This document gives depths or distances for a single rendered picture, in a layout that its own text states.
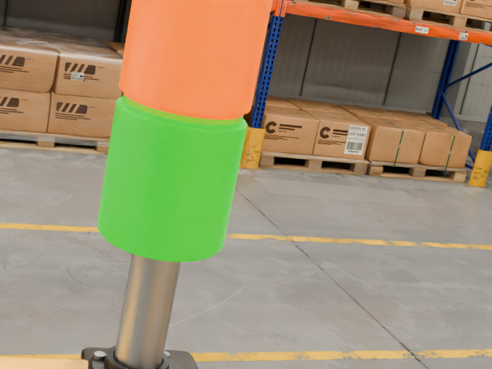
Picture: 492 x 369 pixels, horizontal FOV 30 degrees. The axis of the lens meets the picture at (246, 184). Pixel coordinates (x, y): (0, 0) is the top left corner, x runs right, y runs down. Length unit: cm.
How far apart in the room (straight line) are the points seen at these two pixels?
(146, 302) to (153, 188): 5
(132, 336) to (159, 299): 2
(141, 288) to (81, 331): 471
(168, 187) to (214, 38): 6
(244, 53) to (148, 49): 3
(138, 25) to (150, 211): 7
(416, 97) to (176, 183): 1080
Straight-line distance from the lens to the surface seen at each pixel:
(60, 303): 535
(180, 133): 32
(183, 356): 41
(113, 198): 34
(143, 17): 33
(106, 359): 38
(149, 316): 36
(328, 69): 1044
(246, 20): 32
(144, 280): 36
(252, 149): 868
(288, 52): 1018
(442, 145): 989
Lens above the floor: 229
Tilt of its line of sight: 16 degrees down
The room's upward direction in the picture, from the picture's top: 12 degrees clockwise
